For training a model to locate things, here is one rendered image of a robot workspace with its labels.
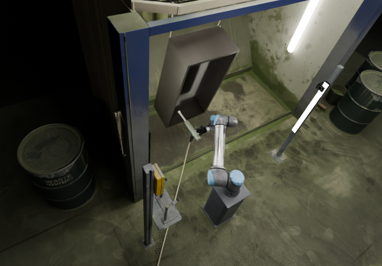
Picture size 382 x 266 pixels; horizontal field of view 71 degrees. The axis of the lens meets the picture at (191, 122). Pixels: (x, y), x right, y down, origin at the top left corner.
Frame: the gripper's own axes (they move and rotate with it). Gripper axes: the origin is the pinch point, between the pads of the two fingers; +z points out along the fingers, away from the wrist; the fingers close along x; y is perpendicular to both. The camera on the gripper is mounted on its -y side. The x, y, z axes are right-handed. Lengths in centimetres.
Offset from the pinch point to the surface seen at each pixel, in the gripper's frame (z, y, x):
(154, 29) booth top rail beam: 92, -167, -15
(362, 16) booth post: -179, -152, -16
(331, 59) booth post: -187, -91, -17
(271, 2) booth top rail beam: 1, -179, -17
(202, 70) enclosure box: -32, -51, 51
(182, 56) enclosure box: 35, -110, 19
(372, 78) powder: -265, -72, -57
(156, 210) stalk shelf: 93, -21, -68
